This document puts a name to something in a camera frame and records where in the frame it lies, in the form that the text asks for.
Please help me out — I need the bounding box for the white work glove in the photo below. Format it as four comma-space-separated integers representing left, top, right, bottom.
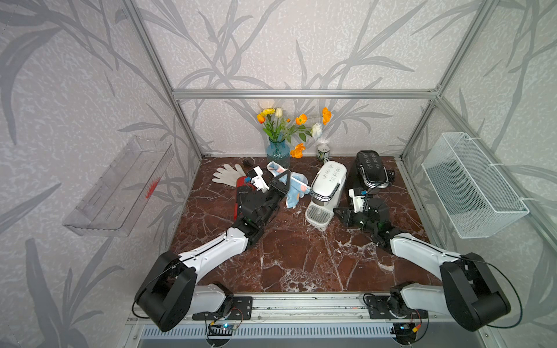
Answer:
212, 164, 246, 187

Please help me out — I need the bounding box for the clear plastic wall shelf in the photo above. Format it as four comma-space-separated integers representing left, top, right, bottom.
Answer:
62, 136, 174, 237

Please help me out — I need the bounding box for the white wire basket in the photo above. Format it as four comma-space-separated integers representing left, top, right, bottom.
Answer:
422, 132, 529, 239

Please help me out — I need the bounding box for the blue glass vase with flowers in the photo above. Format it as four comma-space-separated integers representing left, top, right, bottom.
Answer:
256, 107, 332, 168

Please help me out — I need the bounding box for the black coffee machine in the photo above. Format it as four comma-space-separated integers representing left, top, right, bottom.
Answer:
346, 150, 391, 193

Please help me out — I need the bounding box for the colourful striped cloth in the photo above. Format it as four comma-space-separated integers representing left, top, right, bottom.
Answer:
266, 162, 311, 209

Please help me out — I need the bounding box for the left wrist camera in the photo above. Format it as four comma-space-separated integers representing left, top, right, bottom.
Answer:
245, 166, 269, 193

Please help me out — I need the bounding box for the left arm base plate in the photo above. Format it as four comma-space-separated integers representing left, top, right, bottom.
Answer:
192, 296, 254, 321

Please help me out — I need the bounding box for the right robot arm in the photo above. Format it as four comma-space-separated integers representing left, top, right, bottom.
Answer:
333, 196, 511, 331

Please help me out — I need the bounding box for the small green can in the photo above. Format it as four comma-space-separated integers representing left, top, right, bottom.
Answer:
317, 144, 330, 163

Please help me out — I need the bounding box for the red coffee machine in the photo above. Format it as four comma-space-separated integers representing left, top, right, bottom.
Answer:
234, 175, 255, 220

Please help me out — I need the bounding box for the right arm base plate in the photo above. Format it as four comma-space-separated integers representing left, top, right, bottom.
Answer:
363, 293, 392, 319

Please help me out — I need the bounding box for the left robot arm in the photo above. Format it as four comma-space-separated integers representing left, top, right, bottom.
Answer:
133, 171, 291, 332

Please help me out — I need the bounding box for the white coffee machine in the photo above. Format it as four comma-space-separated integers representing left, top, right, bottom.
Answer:
305, 161, 347, 231

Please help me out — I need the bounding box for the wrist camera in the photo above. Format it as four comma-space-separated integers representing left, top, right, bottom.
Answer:
245, 166, 269, 193
348, 187, 369, 213

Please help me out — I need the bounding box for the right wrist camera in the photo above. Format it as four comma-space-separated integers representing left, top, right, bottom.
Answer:
348, 187, 369, 213

